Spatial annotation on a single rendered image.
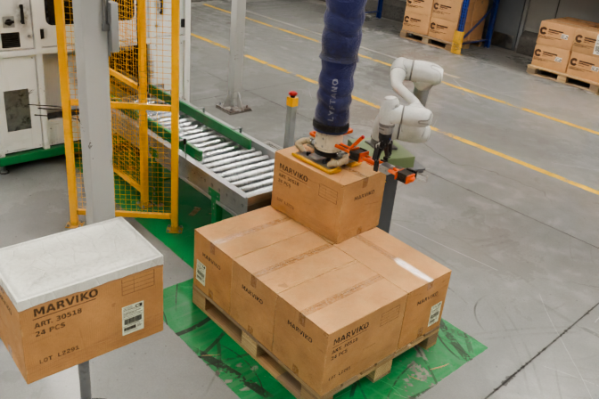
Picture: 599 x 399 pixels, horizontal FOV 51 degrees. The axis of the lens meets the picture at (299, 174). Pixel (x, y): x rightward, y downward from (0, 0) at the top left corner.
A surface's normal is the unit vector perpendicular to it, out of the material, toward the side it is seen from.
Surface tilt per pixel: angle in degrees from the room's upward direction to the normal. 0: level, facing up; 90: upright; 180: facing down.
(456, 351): 0
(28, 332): 90
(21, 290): 0
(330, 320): 0
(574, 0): 90
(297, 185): 90
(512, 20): 90
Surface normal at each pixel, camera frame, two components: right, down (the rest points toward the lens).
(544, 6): -0.73, 0.23
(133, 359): 0.09, -0.90
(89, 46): 0.66, 0.37
